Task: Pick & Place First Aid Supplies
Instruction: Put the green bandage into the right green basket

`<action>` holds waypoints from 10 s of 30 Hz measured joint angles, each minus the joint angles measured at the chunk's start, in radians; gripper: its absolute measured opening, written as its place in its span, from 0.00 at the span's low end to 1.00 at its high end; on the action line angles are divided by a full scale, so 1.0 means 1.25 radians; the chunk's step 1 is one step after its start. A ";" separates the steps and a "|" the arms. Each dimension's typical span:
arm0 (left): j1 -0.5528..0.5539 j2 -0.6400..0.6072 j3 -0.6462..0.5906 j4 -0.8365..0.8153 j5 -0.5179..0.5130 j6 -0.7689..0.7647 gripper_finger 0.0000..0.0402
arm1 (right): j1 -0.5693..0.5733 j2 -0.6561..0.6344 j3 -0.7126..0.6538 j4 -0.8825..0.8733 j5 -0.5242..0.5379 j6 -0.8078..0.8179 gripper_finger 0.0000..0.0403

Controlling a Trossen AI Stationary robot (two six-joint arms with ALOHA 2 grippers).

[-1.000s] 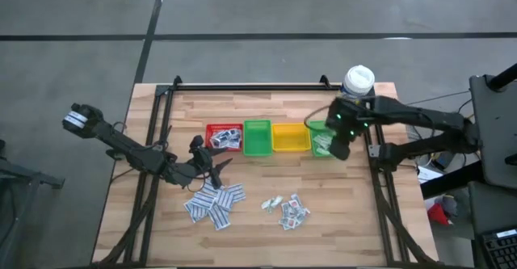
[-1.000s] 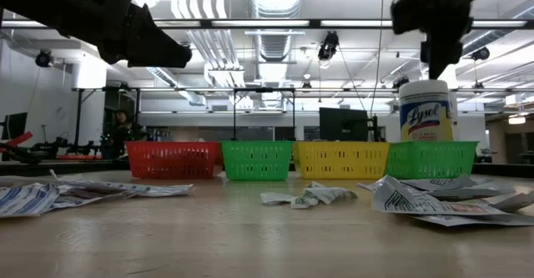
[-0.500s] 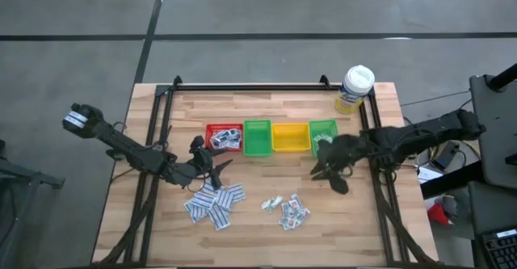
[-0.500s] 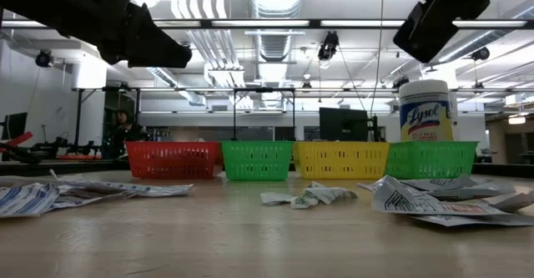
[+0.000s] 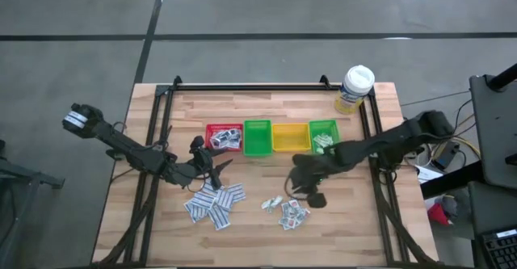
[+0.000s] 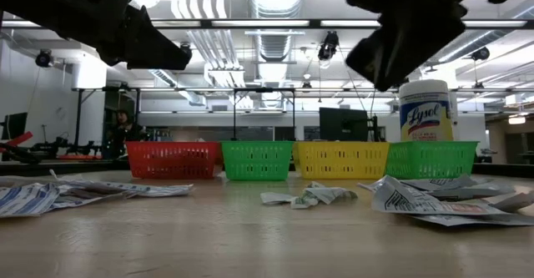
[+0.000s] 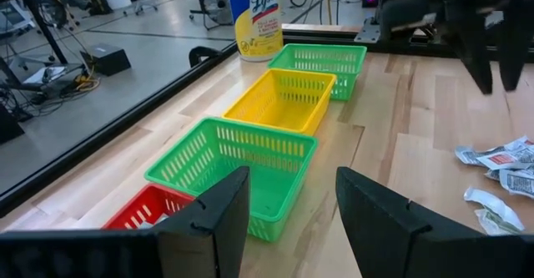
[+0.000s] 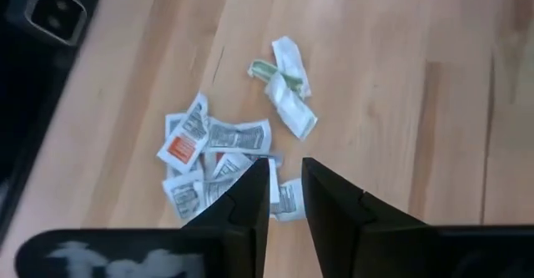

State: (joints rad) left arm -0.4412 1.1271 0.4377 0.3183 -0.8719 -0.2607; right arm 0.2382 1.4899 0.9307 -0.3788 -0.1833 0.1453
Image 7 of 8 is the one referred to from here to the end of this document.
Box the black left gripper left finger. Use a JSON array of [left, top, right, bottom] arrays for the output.
[[156, 165, 251, 278]]

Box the black equipment stand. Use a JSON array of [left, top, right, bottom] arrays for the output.
[[0, 0, 101, 119]]

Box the silver mounting plate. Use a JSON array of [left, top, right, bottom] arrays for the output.
[[354, 17, 383, 44]]

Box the yellow floor cable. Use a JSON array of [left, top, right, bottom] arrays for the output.
[[73, 73, 102, 94]]

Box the black backpack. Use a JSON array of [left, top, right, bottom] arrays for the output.
[[85, 0, 114, 17]]

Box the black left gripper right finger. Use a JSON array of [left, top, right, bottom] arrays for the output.
[[335, 166, 481, 278]]

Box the black floor fan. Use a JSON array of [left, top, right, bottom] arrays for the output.
[[189, 0, 235, 31]]

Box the yellow plastic basket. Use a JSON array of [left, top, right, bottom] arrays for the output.
[[221, 68, 338, 137]]

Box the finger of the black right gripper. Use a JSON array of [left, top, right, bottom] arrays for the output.
[[498, 14, 531, 92], [452, 18, 496, 95]]

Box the green plastic basket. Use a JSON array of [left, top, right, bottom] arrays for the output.
[[266, 43, 368, 103], [144, 116, 320, 244]]

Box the black floor box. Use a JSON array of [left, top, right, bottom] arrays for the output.
[[79, 43, 132, 78]]

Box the red plastic basket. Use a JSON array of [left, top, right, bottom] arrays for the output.
[[102, 182, 197, 231]]

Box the blue alcohol pad packet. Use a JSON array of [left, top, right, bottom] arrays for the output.
[[139, 215, 169, 230]]

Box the Lysol wipes canister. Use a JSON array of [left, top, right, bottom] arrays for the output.
[[224, 0, 285, 63]]

